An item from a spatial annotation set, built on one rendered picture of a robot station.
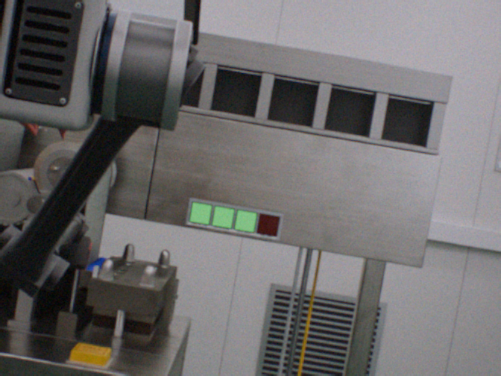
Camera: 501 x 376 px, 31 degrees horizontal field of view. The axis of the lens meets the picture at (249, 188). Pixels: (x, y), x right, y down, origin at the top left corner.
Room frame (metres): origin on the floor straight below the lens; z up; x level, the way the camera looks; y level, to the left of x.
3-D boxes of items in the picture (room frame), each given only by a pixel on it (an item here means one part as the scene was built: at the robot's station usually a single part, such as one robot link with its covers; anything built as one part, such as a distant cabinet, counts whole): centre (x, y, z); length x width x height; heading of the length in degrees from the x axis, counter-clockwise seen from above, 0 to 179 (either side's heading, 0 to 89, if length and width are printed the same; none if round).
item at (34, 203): (1.94, 0.45, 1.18); 0.04 x 0.02 x 0.04; 89
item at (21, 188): (2.15, 0.54, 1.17); 0.26 x 0.12 x 0.12; 179
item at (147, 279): (2.02, 0.19, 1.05); 0.04 x 0.04 x 0.04
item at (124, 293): (2.18, 0.24, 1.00); 0.40 x 0.16 x 0.06; 179
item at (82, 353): (1.79, 0.26, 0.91); 0.07 x 0.07 x 0.02; 89
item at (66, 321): (2.14, 0.36, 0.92); 0.28 x 0.04 x 0.04; 179
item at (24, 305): (1.98, 0.45, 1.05); 0.06 x 0.05 x 0.31; 179
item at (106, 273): (2.01, 0.29, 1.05); 0.04 x 0.04 x 0.04
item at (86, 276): (2.14, 0.33, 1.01); 0.23 x 0.03 x 0.05; 179
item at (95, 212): (2.14, 0.36, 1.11); 0.23 x 0.01 x 0.18; 179
